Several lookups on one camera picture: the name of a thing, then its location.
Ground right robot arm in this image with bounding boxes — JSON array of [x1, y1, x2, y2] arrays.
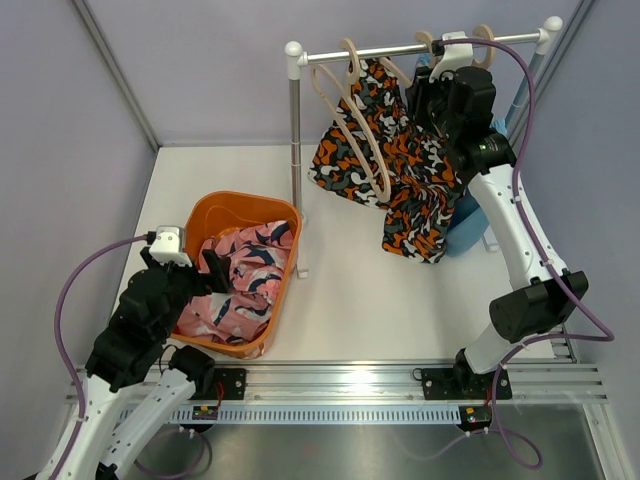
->
[[407, 66, 588, 400]]

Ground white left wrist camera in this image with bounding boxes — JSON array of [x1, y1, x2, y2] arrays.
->
[[141, 225, 193, 268]]

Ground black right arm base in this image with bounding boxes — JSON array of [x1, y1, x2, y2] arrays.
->
[[417, 366, 513, 400]]

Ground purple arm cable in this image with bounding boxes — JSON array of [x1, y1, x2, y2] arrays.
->
[[53, 235, 211, 479], [432, 37, 615, 470]]

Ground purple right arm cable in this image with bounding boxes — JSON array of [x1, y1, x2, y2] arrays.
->
[[432, 37, 615, 470]]

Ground white slotted cable duct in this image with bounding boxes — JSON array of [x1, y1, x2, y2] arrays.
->
[[166, 404, 491, 425]]

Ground orange camouflage shorts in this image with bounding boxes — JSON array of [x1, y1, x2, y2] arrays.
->
[[308, 59, 465, 264]]

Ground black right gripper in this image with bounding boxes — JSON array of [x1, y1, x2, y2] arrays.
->
[[405, 63, 459, 140]]

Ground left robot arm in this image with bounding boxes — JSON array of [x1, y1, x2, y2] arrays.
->
[[36, 247, 215, 479]]

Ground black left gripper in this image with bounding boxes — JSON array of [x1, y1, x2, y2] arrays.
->
[[143, 246, 231, 339]]

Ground aluminium front rail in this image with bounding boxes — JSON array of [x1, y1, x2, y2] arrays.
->
[[67, 363, 609, 405]]

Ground orange plastic basket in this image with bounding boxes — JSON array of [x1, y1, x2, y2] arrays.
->
[[171, 191, 301, 359]]

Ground blue shorts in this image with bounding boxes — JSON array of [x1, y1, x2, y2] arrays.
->
[[412, 52, 509, 259]]

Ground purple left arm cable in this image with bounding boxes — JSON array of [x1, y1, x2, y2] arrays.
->
[[53, 235, 211, 479]]

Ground silver clothes rack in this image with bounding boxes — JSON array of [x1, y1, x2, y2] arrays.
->
[[283, 15, 565, 279]]

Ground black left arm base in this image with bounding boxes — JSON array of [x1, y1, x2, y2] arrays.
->
[[191, 368, 247, 401]]

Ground pink shark print shorts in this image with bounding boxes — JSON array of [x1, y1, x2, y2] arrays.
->
[[177, 220, 294, 346]]

